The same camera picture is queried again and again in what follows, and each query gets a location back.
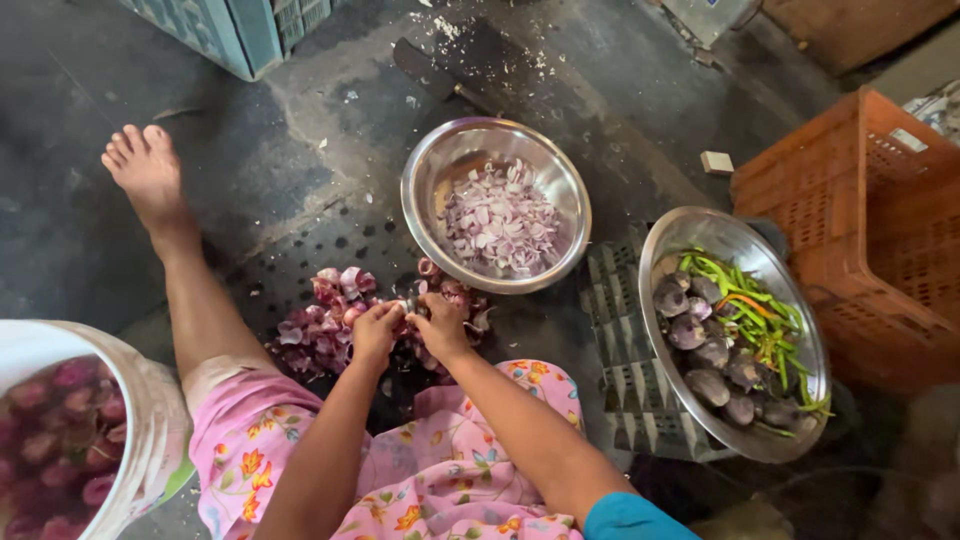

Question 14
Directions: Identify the person's left hand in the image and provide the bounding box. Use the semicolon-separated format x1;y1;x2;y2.
351;300;407;373

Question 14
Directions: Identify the person's right hand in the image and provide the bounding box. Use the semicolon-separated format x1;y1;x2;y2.
405;292;473;367

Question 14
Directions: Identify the pile of purple onion peels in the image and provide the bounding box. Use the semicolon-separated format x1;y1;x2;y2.
266;257;496;378

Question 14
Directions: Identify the heap of sliced onion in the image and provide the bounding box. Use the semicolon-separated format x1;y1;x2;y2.
439;157;562;277

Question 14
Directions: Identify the pink floral dress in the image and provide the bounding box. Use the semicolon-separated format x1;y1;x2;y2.
182;355;586;540

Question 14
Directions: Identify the person's left leg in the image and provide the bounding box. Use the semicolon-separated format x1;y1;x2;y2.
100;123;277;391

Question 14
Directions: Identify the grey plastic crate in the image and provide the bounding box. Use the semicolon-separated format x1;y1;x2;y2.
578;217;790;464

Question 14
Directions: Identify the dark flat knife blade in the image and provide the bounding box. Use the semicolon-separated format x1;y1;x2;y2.
392;36;505;117

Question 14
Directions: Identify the white plastic bucket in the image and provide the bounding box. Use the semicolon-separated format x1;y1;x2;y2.
0;319;198;540

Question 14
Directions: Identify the large steel bowl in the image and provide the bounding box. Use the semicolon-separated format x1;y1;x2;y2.
638;206;833;465

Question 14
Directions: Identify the heap of small purple eggplants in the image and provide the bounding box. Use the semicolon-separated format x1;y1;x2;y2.
652;271;819;436

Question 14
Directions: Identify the blue sleeve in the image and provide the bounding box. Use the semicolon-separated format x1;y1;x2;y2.
583;492;702;540

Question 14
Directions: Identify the blue plastic crate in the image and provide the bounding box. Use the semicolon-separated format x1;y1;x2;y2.
116;0;348;83

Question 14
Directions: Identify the bunch of green chillies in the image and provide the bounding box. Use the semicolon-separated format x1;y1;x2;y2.
677;249;835;439

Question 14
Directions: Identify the heap of red onions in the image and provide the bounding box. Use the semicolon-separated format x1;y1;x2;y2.
0;355;129;540

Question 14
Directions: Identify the orange plastic crate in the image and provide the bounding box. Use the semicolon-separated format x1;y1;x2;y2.
730;85;960;397

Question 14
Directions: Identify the brown wooden board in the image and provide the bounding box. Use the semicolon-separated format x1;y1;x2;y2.
760;0;960;76

